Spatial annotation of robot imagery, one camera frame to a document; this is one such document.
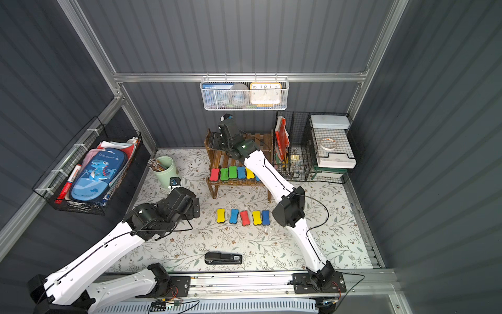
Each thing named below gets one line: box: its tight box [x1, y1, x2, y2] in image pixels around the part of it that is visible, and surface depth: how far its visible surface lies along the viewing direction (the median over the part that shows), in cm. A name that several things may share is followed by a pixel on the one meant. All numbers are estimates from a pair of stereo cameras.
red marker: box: [54, 164, 82, 205], surface depth 66 cm
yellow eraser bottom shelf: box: [245, 167, 255, 180], surface depth 89 cm
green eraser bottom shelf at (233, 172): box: [228, 165, 238, 179], surface depth 91 cm
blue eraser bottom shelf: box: [237, 166, 247, 180], surface depth 91 cm
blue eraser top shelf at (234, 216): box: [229, 209, 240, 225], surface depth 93 cm
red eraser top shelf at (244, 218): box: [239, 210, 251, 227], surface depth 93 cm
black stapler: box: [203, 251, 243, 265], surface depth 79 cm
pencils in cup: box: [147, 157, 166, 172], surface depth 93 cm
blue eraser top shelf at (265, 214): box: [261, 209, 271, 226], surface depth 93 cm
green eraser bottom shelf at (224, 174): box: [219, 167, 230, 182], surface depth 90 cm
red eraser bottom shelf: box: [209, 168, 221, 182], surface depth 90 cm
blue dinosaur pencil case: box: [69, 147, 128, 204], surface depth 67 cm
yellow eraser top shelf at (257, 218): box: [251, 209, 263, 226], surface depth 93 cm
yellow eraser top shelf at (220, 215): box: [216, 208, 226, 224], surface depth 94 cm
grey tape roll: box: [228, 83, 250, 108], surface depth 89 cm
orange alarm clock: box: [249, 81, 283, 105], surface depth 90 cm
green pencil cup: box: [152, 155, 178, 189], surface depth 96 cm
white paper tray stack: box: [309, 114, 357, 169], surface depth 98 cm
